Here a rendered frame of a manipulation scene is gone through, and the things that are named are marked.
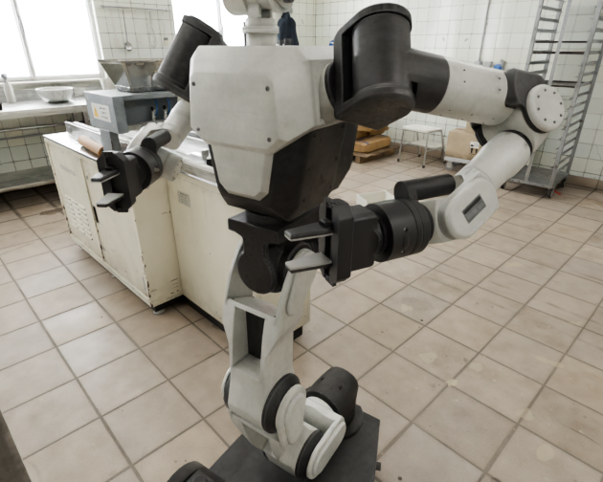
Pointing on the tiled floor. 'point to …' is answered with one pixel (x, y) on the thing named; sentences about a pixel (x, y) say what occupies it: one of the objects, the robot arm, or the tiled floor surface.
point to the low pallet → (373, 154)
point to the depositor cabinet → (119, 226)
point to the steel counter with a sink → (32, 101)
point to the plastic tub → (373, 197)
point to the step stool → (423, 140)
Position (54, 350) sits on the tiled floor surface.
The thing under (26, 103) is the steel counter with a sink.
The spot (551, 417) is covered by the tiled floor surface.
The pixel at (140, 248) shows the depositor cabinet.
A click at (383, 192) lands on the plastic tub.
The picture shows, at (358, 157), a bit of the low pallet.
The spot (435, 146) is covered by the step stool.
